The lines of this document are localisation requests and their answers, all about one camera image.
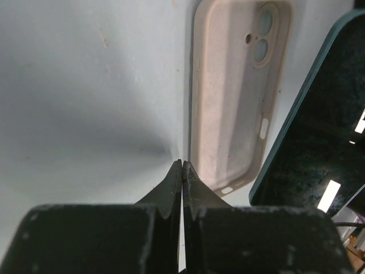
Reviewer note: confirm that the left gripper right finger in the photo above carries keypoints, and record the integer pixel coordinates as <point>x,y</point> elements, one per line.
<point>220,238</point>

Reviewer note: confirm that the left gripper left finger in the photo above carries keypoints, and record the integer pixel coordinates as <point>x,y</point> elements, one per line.
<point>102,238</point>

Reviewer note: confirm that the teal-edged phone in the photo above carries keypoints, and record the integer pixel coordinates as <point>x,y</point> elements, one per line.
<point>322,139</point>

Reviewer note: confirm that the beige phone case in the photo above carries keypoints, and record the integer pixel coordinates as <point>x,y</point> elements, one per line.
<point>238,51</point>

